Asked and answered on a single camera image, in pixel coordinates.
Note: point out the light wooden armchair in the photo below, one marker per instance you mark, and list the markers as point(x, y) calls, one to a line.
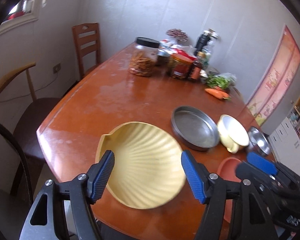
point(22, 110)

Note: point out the white shelf cabinet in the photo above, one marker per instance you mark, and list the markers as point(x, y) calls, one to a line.
point(285, 140)

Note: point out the black thermos bottle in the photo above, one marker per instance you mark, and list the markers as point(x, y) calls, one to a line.
point(202, 41)

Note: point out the pink cartoon door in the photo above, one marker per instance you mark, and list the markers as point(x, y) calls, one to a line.
point(277, 79)

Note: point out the front carrot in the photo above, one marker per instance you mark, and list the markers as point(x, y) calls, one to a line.
point(217, 94)

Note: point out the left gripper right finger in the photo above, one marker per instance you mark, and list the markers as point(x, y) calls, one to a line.
point(249, 218)

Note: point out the red food package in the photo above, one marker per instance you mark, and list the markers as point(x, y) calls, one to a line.
point(185, 54)

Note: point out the dried flower bunch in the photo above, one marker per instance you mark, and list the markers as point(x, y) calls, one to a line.
point(178, 34)

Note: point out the steel bowl at back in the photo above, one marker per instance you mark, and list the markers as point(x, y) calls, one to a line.
point(163, 58)

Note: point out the carrot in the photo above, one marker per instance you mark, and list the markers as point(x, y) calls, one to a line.
point(224, 94)
point(217, 94)

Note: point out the red-labelled sauce jar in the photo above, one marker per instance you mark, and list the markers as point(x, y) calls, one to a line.
point(180, 66)

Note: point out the orange plastic plate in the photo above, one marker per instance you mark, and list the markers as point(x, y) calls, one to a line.
point(226, 171)

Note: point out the dark sauce bottle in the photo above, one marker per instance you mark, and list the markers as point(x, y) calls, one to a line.
point(196, 67)

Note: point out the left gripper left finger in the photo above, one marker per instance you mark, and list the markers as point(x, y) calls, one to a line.
point(46, 218)

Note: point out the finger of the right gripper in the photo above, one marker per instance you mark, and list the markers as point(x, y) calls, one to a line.
point(245, 170)
point(262, 163)

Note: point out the yellow bowl with handle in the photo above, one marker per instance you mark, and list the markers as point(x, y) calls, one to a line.
point(232, 134)

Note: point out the small steel bowl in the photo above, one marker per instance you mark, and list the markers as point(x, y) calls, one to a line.
point(258, 142)

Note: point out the yellow shell-shaped plate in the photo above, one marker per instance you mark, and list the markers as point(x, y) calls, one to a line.
point(147, 172)

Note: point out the bag of green vegetables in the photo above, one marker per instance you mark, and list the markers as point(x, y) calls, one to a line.
point(223, 81)

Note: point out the clear jar black lid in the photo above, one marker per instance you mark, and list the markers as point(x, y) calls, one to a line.
point(144, 56)

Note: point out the clear green water bottle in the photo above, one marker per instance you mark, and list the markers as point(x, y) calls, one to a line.
point(207, 51)

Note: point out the window with white frame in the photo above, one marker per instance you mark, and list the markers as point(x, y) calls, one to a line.
point(24, 12)

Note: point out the wall power socket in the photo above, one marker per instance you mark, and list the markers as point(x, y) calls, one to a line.
point(56, 68)

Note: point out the round metal pan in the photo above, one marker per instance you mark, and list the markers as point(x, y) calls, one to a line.
point(195, 128)

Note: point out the rear carrot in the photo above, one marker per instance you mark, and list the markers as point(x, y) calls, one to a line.
point(224, 94)

